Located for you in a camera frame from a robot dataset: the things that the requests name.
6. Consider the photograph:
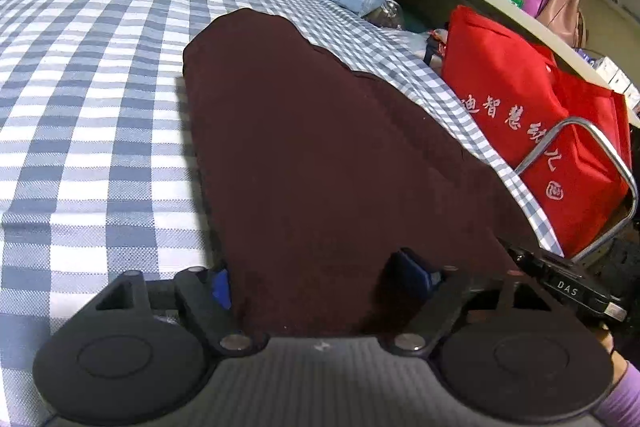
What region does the maroon vintage print sweatshirt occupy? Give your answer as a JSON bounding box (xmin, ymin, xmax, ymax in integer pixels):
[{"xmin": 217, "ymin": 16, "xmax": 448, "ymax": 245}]
[{"xmin": 183, "ymin": 9, "xmax": 538, "ymax": 336}]

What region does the blue checked bed sheet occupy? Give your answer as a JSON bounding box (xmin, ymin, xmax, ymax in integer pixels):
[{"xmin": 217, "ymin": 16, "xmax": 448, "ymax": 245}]
[{"xmin": 1, "ymin": 0, "xmax": 560, "ymax": 426}]

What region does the pink handbag on shelf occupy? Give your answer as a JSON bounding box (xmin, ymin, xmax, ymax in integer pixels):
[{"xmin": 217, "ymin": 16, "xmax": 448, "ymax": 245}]
[{"xmin": 536, "ymin": 0, "xmax": 587, "ymax": 49}]

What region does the chrome metal chair frame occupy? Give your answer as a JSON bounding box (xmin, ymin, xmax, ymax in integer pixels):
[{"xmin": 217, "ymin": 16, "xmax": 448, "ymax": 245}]
[{"xmin": 521, "ymin": 124, "xmax": 629, "ymax": 258}]

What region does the person's right hand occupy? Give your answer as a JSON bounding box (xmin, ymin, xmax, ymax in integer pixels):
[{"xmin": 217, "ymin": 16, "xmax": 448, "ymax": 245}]
[{"xmin": 596, "ymin": 329, "xmax": 628, "ymax": 381}]

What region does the red bag with white characters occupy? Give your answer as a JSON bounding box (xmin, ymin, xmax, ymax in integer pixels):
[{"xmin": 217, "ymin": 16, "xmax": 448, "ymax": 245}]
[{"xmin": 439, "ymin": 4, "xmax": 633, "ymax": 260}]

